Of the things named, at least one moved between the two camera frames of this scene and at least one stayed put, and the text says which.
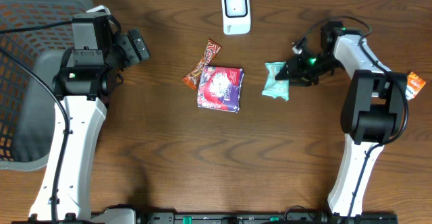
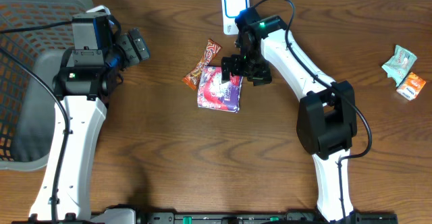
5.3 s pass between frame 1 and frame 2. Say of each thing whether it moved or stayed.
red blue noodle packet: stayed
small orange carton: stayed
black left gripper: stayed
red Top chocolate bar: stayed
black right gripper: moved
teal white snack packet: moved
